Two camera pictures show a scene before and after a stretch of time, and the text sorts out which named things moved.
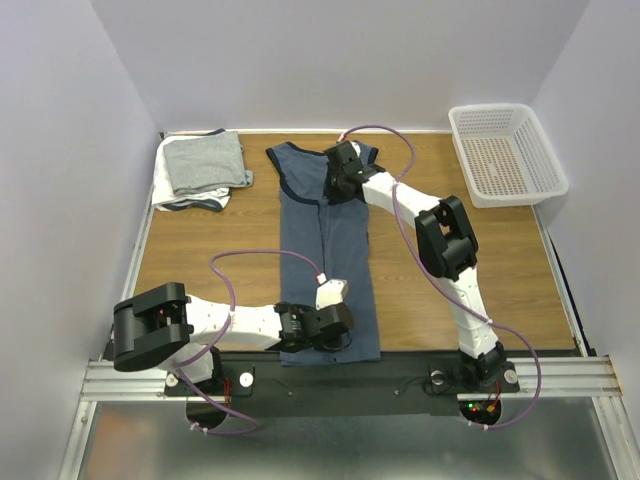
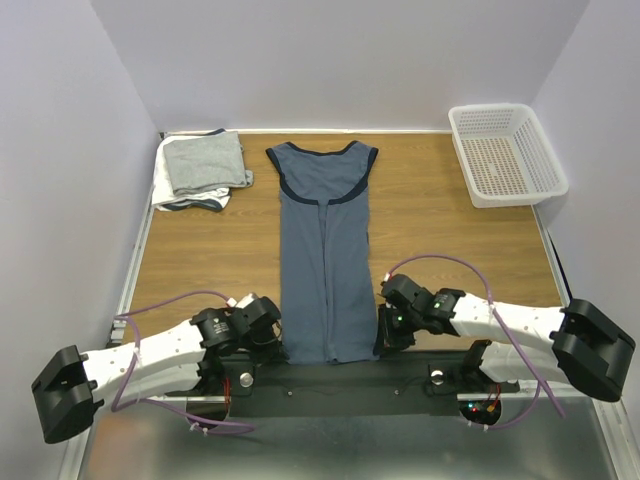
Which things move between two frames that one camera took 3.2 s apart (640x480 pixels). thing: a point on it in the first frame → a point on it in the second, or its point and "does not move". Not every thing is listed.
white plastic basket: [504, 157] does not move
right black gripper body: [338, 185] → [386, 334]
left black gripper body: [320, 344] → [267, 343]
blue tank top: [324, 240] does not move
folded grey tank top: [207, 163] does not move
